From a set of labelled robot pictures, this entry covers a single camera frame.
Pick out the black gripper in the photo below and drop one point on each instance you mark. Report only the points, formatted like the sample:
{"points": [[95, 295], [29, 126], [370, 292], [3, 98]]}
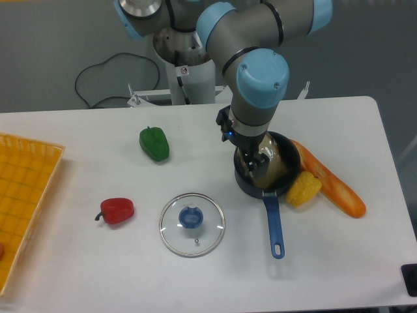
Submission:
{"points": [[247, 139]]}

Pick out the bread slice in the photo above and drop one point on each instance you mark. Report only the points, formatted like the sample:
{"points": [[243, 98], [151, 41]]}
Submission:
{"points": [[276, 168]]}

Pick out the glass lid blue knob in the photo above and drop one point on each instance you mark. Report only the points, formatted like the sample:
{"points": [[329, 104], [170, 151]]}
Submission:
{"points": [[191, 225]]}

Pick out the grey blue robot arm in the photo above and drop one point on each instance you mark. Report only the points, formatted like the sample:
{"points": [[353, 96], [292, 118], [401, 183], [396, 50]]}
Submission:
{"points": [[241, 44]]}

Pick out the yellow bell pepper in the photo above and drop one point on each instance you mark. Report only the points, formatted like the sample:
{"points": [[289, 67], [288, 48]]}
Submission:
{"points": [[305, 187]]}

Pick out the orange baguette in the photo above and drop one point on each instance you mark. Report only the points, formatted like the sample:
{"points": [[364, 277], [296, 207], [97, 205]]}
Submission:
{"points": [[334, 189]]}

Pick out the green bell pepper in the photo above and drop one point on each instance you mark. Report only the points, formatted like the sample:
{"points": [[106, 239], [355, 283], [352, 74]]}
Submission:
{"points": [[154, 143]]}

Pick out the red bell pepper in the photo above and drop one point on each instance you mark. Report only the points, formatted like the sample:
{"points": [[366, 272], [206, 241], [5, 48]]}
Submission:
{"points": [[115, 210]]}

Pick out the black device table corner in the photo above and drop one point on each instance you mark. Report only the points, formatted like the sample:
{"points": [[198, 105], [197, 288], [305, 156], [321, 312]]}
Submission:
{"points": [[409, 272]]}

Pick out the yellow wicker basket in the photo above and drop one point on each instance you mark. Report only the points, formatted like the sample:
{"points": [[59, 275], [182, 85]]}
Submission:
{"points": [[27, 170]]}

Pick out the dark pot blue handle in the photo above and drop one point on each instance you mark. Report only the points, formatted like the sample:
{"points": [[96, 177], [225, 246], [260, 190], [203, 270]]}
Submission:
{"points": [[270, 197]]}

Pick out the white mounting bracket right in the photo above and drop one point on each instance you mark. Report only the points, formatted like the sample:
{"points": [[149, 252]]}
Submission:
{"points": [[304, 92]]}

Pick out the white mounting bracket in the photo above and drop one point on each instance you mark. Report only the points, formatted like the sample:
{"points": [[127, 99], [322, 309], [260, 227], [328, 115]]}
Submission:
{"points": [[304, 92], [141, 99]]}

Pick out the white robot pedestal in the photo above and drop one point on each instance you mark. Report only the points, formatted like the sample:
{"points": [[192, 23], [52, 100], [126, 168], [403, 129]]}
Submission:
{"points": [[191, 73]]}

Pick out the white mounting bracket left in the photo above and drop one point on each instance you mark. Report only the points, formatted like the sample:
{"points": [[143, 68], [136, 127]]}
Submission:
{"points": [[141, 99]]}

